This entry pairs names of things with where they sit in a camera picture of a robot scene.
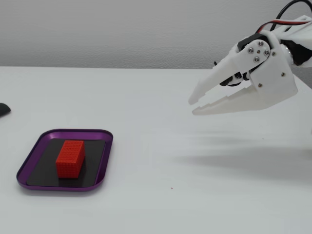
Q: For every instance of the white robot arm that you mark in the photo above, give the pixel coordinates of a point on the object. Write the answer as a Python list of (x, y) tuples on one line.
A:
[(296, 34)]

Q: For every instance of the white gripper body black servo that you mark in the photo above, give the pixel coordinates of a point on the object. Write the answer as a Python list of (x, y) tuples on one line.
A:
[(274, 73)]

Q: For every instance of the purple metal tray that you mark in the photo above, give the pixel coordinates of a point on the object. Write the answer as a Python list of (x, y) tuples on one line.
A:
[(29, 185)]

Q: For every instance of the black tray mat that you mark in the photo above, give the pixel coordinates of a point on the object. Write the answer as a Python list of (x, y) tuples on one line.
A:
[(93, 158)]

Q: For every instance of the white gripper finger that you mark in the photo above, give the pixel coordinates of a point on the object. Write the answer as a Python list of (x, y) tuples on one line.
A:
[(234, 102), (226, 65)]

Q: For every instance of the red studded cube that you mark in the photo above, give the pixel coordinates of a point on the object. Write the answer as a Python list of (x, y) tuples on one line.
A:
[(69, 158)]

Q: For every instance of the black rounded object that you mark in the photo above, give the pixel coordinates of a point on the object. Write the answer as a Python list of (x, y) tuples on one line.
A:
[(4, 109)]

